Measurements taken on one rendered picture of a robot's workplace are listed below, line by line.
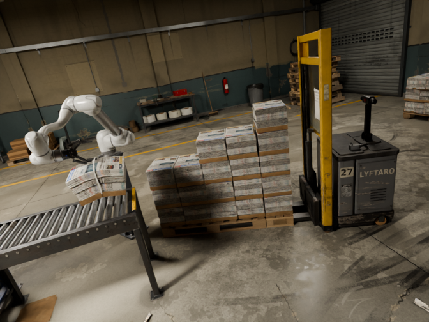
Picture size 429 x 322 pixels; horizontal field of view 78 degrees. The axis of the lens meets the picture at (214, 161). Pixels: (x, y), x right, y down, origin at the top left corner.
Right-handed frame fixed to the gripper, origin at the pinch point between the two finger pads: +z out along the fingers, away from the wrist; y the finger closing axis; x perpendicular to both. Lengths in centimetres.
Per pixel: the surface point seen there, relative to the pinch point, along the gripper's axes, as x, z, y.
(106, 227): 30, 1, 51
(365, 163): 38, 225, 40
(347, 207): 34, 214, 85
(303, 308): 92, 128, 115
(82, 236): 30, -16, 54
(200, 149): -30, 90, 24
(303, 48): -43, 210, -60
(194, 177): -32, 81, 54
